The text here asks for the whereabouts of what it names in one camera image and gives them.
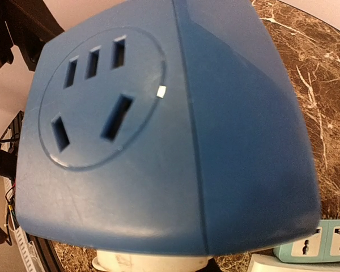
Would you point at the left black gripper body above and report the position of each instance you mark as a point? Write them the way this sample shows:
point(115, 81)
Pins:
point(29, 25)

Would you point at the dark blue cube socket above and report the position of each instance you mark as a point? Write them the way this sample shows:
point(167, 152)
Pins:
point(166, 127)

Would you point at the white power strip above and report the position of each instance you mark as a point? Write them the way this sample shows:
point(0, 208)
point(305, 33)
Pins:
point(260, 262)

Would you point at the teal power strip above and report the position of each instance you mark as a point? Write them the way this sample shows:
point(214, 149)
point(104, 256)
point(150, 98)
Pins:
point(322, 246)

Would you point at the white slotted cable duct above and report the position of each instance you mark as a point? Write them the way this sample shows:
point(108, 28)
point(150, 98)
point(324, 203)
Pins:
point(26, 249)

